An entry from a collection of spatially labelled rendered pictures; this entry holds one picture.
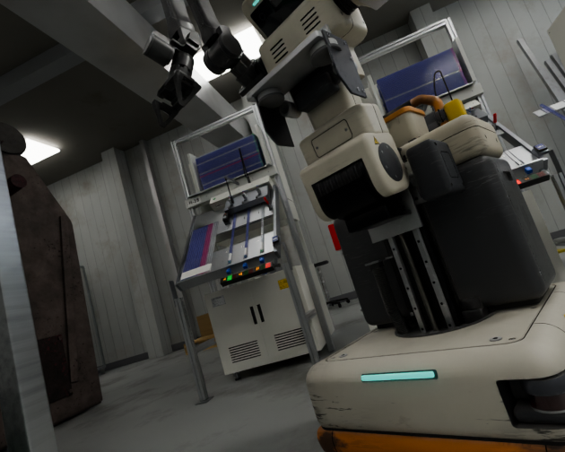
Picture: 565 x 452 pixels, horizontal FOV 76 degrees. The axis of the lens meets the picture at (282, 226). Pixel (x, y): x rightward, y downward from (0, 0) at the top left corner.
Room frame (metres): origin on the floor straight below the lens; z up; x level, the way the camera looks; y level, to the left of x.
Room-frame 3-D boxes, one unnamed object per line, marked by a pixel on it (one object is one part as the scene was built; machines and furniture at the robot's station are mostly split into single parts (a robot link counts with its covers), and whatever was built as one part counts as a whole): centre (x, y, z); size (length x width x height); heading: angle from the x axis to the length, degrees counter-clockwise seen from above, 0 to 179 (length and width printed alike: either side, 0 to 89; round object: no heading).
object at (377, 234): (0.94, -0.30, 0.68); 0.28 x 0.27 x 0.25; 48
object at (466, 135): (1.18, -0.42, 0.59); 0.55 x 0.34 x 0.83; 48
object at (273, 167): (2.82, 0.26, 0.95); 1.33 x 0.82 x 1.90; 166
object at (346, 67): (0.89, -0.17, 0.99); 0.28 x 0.16 x 0.22; 48
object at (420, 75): (2.34, -1.18, 1.52); 0.51 x 0.13 x 0.27; 76
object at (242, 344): (2.63, 0.29, 0.66); 1.01 x 0.73 x 1.31; 166
